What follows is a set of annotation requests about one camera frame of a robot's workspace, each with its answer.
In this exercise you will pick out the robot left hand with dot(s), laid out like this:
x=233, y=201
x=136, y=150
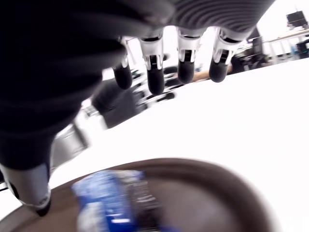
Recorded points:
x=118, y=106

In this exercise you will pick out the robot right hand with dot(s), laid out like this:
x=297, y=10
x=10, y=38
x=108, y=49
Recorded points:
x=48, y=60

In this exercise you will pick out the blue Oreo cookie pack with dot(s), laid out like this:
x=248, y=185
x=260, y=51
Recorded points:
x=113, y=200

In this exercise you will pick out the round dark brown tray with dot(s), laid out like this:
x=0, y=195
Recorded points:
x=205, y=193

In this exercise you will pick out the white office desk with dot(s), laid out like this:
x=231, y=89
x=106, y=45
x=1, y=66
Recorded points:
x=285, y=41

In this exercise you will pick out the black computer monitor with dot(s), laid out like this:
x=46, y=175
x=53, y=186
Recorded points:
x=298, y=18

